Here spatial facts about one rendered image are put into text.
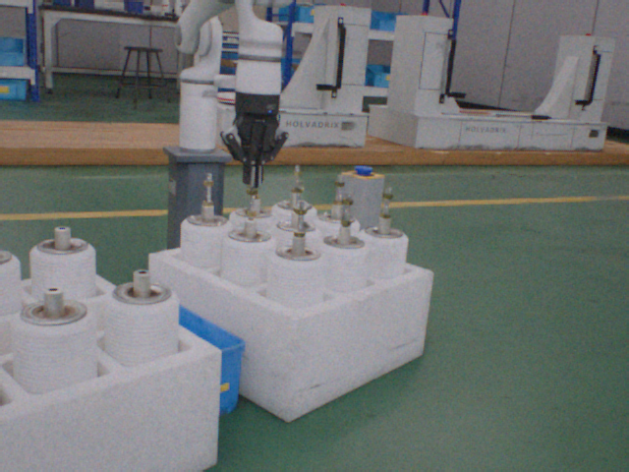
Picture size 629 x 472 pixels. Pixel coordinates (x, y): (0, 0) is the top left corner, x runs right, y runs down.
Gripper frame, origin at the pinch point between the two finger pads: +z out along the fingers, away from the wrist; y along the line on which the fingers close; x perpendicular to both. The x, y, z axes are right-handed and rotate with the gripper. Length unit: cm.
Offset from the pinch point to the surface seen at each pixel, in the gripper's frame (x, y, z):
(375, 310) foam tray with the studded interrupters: -17.4, 15.7, 21.4
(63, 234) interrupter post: 5.7, -30.5, 8.4
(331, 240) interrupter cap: -8.5, 11.8, 10.6
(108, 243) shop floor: 81, 8, 36
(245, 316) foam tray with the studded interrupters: -9.2, -6.4, 21.1
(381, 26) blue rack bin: 386, 408, -48
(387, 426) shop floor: -29.6, 8.6, 35.9
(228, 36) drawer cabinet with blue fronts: 482, 295, -26
